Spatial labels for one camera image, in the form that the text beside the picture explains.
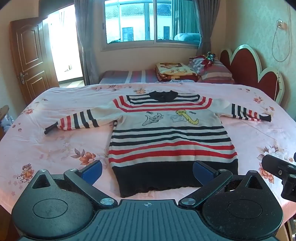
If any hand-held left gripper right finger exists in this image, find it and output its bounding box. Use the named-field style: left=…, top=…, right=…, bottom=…
left=179, top=160, right=266, bottom=208

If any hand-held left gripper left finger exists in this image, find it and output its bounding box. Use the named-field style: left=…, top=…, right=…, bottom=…
left=31, top=160, right=118, bottom=208

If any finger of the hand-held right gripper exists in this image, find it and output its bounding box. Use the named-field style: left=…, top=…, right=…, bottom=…
left=262, top=154, right=296, bottom=202

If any striped knit sweater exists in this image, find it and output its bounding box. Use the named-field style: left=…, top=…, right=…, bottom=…
left=44, top=90, right=272, bottom=198

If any pink floral bedsheet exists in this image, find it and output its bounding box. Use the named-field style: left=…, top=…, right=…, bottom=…
left=0, top=82, right=296, bottom=241

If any light blue cloth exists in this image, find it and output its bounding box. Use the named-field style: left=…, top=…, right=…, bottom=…
left=170, top=79, right=199, bottom=84

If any striped mattress sheet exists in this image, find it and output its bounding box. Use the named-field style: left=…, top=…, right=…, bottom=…
left=98, top=69, right=160, bottom=85

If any striped pillow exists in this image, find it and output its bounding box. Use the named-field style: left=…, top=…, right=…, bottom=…
left=188, top=56, right=235, bottom=84

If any brown wooden furniture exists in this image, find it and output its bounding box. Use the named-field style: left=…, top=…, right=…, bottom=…
left=0, top=105, right=11, bottom=139

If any red scalloped headboard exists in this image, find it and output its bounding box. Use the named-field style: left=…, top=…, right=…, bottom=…
left=219, top=44, right=285, bottom=106

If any folded yellow red blanket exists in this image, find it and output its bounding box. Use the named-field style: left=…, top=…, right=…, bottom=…
left=154, top=62, right=201, bottom=82

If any shiny ribbon bow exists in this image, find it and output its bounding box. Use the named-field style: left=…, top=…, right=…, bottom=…
left=203, top=51, right=217, bottom=63

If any brown wooden door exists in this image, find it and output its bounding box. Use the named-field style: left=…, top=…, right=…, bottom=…
left=9, top=17, right=59, bottom=105

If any grey curtain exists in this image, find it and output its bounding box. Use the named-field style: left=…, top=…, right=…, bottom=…
left=195, top=0, right=216, bottom=57
left=74, top=0, right=100, bottom=86

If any teal quilt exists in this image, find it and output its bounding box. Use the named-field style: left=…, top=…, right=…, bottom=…
left=173, top=32, right=200, bottom=44

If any sliding glass window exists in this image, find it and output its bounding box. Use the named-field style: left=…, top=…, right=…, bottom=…
left=102, top=0, right=201, bottom=50

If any white cable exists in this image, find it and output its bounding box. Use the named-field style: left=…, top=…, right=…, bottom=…
left=272, top=7, right=292, bottom=62

